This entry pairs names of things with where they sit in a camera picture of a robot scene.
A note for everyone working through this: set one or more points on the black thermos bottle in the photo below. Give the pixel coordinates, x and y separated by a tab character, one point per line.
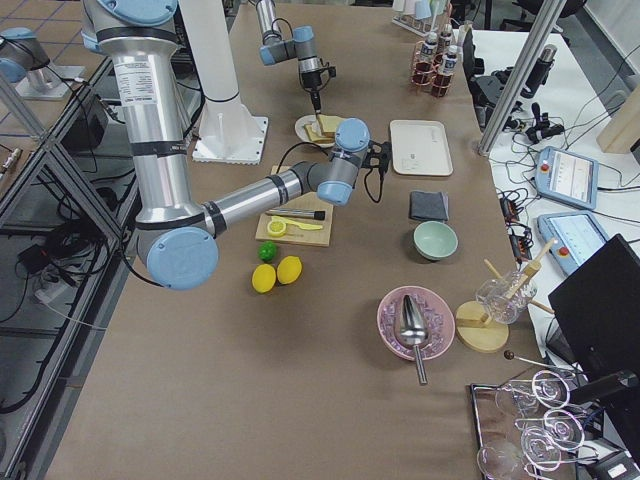
539	72

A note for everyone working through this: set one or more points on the yellow lemon lower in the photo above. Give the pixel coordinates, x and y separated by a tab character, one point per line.
264	278

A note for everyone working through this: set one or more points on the dark drink bottle upper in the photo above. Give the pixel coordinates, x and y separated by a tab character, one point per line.
428	48

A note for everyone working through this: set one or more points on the black monitor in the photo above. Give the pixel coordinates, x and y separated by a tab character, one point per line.
597	308

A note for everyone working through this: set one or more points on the dark drink bottle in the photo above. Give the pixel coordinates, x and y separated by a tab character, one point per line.
428	48
445	72
445	38

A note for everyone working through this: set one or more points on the dark drink bottle lower middle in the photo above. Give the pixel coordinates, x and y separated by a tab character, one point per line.
445	38

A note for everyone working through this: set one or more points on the green bowl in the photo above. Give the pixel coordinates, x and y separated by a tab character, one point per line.
435	240

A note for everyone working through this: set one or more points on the yellow plastic knife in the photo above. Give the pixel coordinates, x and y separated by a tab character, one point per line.
304	226

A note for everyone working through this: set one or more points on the blue cup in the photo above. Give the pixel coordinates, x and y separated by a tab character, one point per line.
422	9

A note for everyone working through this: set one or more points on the teach pendant near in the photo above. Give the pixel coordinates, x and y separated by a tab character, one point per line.
578	236

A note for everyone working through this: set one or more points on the copper wire bottle rack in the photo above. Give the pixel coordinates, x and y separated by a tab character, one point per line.
421	77

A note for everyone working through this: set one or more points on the dark drink bottle lower right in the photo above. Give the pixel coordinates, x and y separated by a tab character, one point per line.
445	72

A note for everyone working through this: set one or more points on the pink bowl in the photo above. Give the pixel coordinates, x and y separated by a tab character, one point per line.
436	312

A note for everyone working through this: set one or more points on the teach pendant far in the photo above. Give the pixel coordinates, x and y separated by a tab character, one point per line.
567	177

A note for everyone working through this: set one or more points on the teach pendant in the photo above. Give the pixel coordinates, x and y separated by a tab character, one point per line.
578	236
567	177

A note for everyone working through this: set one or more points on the steel scoop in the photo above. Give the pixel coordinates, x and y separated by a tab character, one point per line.
410	331

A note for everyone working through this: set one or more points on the bread slice with egg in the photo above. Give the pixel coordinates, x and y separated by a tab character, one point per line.
314	134

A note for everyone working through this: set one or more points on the yellow lemon upper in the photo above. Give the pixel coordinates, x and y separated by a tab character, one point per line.
289	270

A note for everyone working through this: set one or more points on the yellow lemon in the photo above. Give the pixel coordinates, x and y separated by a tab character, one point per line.
264	278
289	270

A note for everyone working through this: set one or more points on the aluminium frame post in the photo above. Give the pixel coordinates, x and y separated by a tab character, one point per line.
548	15

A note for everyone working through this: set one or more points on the wine glass rack tray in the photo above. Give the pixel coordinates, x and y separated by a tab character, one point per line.
529	428

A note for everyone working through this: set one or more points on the glass mug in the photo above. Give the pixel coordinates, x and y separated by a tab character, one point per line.
504	299

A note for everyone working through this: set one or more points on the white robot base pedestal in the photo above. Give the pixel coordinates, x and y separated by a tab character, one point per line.
227	131

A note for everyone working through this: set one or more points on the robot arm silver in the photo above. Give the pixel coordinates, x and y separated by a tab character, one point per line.
177	236
281	42

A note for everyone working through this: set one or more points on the white round plate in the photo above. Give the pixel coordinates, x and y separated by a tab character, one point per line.
298	127

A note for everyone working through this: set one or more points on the grey folded cloth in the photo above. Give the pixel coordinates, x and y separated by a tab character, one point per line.
427	206

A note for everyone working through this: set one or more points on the cream rabbit tray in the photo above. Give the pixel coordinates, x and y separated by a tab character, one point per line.
420	148

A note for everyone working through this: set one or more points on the white wire cup rack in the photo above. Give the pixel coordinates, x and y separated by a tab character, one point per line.
403	16

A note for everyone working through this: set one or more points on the half lemon slice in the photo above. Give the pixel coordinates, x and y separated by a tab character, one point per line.
276	228

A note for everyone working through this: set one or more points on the green lime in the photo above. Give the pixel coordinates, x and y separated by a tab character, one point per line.
267	251

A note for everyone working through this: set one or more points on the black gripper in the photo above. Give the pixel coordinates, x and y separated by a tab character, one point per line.
363	159
310	82

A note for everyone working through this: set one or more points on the steel muddler black tip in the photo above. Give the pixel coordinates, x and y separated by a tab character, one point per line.
298	213

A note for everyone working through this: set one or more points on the wooden mug tree stand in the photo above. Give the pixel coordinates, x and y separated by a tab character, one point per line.
476	329

